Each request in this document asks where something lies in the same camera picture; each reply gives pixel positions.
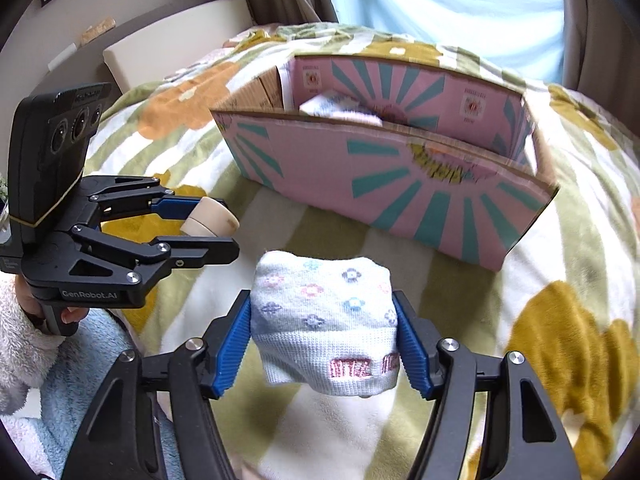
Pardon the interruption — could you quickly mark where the person's left hand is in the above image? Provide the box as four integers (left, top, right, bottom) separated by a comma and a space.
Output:
15, 275, 89, 337

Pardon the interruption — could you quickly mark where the light blue patterned pajamas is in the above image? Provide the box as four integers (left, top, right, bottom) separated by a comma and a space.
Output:
0, 306, 181, 480

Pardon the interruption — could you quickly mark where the black camera module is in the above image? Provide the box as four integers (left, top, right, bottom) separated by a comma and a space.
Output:
8, 82, 112, 243

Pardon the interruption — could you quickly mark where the light blue window cloth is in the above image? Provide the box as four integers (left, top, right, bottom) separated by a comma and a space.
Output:
331, 0, 564, 82

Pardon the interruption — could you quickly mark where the floral striped blanket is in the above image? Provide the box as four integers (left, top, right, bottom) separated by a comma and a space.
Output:
85, 23, 639, 479

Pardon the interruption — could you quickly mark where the fluffy white sleeve forearm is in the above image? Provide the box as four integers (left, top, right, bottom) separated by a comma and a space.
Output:
0, 273, 64, 415

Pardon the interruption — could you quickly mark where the beige bedside object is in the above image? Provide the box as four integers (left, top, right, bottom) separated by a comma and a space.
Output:
79, 16, 116, 46

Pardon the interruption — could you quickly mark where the pink teal cardboard box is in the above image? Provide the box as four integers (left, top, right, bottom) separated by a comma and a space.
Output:
212, 54, 559, 271

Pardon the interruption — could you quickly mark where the right brown curtain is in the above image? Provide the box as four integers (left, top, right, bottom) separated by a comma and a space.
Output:
562, 0, 639, 118

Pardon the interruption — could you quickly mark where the white patterned sock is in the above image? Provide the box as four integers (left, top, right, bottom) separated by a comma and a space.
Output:
250, 252, 400, 396

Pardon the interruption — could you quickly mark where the white cushioned headboard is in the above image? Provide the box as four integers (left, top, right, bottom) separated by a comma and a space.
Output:
103, 0, 254, 92

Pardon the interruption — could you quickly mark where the pink folded sock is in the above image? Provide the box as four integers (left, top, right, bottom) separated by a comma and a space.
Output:
298, 90, 383, 126

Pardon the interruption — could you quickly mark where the beige cream bottle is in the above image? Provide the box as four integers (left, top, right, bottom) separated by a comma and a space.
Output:
180, 197, 240, 237

